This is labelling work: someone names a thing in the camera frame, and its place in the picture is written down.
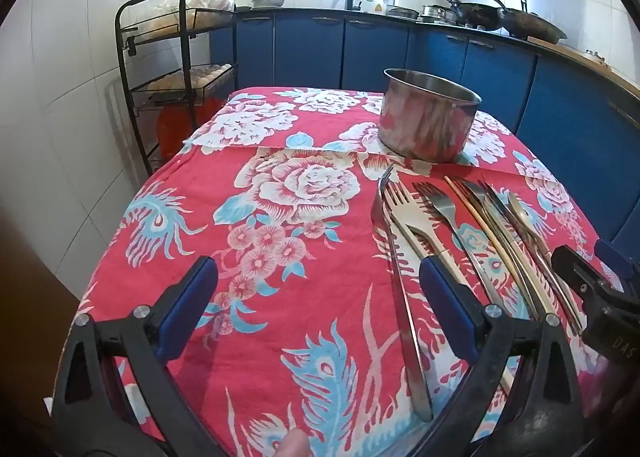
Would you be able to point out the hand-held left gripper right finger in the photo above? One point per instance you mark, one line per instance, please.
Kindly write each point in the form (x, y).
(445, 302)

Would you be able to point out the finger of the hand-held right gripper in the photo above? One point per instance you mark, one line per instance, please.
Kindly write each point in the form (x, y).
(611, 262)
(580, 277)

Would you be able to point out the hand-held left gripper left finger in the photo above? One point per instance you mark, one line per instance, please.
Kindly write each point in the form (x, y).
(192, 302)

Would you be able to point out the steel table knife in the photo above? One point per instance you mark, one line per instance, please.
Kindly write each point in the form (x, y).
(474, 191)
(400, 287)

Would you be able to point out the beige fork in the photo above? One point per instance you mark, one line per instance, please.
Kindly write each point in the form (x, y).
(412, 227)

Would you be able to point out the wooden chopstick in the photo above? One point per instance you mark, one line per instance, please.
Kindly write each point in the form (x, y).
(480, 227)

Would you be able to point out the steel fork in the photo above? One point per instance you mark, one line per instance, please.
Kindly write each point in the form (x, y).
(442, 209)

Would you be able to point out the person's left hand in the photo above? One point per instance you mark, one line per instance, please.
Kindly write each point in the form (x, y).
(296, 444)

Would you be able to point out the red floral tablecloth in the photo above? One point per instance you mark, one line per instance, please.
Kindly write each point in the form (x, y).
(300, 247)

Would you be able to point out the orange plastic bag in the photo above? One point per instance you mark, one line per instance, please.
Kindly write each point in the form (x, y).
(172, 127)

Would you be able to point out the wooden countertop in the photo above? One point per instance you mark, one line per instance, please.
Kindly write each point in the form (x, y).
(590, 69)

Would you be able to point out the tray of eggs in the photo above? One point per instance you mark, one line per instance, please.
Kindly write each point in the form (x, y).
(190, 79)

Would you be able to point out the black wok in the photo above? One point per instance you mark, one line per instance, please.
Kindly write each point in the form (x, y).
(532, 24)

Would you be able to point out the black metal rack cart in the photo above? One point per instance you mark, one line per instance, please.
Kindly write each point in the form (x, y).
(185, 37)

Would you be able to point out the blue kitchen cabinet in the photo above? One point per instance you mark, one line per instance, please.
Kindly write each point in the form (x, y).
(310, 52)

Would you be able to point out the black frying pan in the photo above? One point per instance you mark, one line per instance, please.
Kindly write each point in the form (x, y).
(477, 14)

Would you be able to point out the small steel cooking pot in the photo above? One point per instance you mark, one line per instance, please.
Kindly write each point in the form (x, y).
(436, 13)

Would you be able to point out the steel plate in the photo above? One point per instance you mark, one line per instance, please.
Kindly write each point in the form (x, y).
(402, 11)

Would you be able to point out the steel basin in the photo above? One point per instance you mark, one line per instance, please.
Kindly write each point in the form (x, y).
(268, 1)

